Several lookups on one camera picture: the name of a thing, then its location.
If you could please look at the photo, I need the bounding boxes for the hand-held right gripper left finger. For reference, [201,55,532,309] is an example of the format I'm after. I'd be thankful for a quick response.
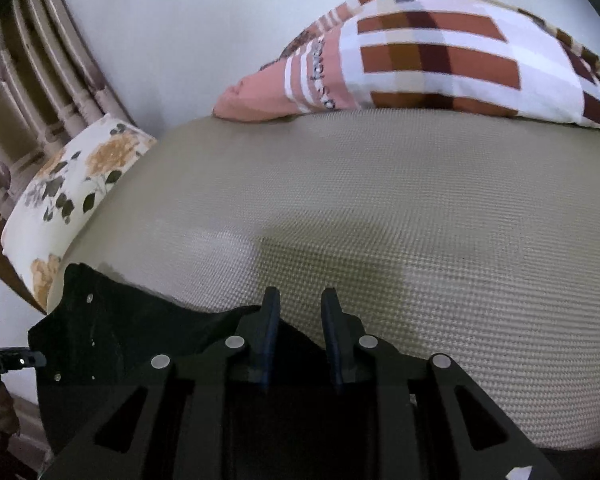
[42,287,281,480]

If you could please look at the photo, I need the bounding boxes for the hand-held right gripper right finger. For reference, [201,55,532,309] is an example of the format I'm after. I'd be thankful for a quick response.
[321,288,563,480]

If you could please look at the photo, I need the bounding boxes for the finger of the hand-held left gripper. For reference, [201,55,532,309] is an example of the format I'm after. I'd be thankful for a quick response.
[0,350,47,369]

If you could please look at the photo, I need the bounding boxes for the black pants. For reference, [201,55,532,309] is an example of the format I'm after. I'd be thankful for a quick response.
[28,262,361,480]

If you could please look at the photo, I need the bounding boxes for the white floral pillow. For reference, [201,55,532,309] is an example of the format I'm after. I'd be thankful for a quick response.
[1,114,158,311]

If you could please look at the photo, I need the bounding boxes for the beige woven bed mat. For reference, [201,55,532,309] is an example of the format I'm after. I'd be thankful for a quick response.
[47,110,600,451]

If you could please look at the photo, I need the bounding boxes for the wooden spindle headboard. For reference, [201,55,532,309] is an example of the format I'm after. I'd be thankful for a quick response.
[0,0,133,226]

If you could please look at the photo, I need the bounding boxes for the pink patterned pillow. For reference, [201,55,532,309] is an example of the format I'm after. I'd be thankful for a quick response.
[212,0,600,135]

